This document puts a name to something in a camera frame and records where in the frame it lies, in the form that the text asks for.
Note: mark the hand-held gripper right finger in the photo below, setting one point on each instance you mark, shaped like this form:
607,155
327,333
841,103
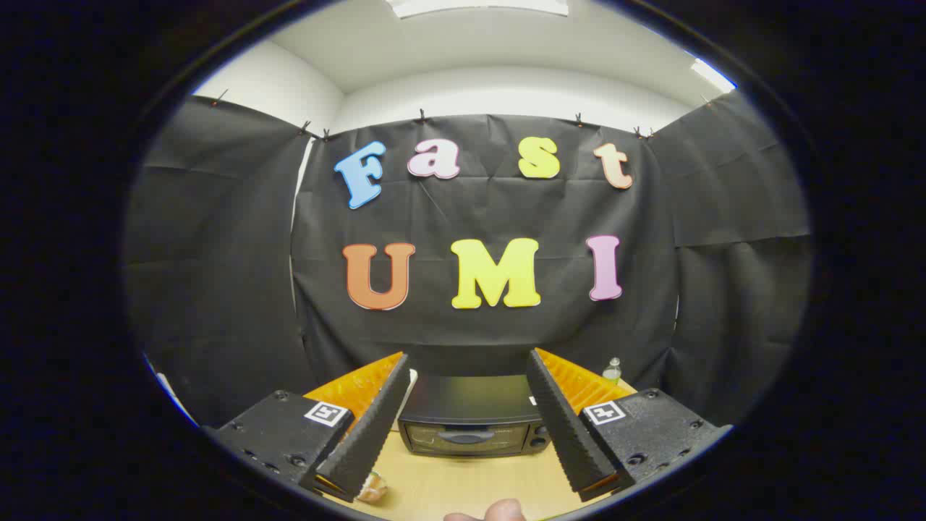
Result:
568,434

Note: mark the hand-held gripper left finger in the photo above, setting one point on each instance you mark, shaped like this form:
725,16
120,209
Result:
365,441

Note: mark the toast sandwich with lettuce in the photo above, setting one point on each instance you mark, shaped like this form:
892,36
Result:
372,490

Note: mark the black toaster oven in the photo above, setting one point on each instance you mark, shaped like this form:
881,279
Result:
470,405

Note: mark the green drink bottle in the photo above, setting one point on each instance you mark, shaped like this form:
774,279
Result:
612,373

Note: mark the small ceiling light panel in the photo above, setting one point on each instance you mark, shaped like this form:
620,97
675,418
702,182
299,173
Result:
712,74

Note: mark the long ceiling light panel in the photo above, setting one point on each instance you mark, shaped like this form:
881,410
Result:
477,6

